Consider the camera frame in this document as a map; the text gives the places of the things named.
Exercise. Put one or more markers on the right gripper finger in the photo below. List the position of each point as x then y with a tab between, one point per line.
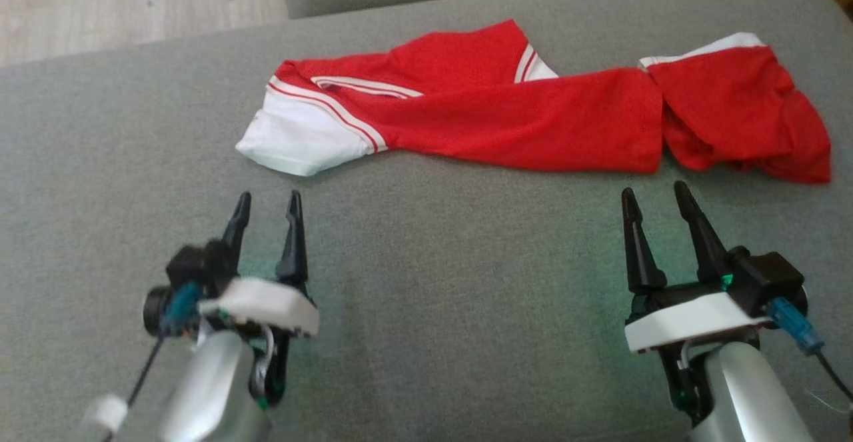
710	252
641	262

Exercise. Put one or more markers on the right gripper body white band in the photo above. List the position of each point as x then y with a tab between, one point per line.
693	318

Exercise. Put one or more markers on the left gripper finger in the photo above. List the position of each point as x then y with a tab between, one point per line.
236	235
293	255

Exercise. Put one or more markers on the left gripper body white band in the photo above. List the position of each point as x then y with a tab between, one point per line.
266	302

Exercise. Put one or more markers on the red white sports shorts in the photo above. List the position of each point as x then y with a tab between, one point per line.
740	108

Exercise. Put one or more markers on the red white sports jersey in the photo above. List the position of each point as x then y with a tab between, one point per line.
480	115

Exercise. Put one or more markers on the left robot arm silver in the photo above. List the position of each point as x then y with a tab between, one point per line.
206	388

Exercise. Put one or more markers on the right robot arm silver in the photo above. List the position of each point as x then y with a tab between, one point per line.
746	402

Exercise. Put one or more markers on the grey sofa seat cushion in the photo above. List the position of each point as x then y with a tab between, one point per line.
433	282

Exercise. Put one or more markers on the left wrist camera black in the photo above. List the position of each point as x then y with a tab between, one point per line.
193	268

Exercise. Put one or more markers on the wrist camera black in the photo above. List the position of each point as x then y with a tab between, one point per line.
766	278
193	268

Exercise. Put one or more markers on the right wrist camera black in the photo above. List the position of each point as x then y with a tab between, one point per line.
766	278

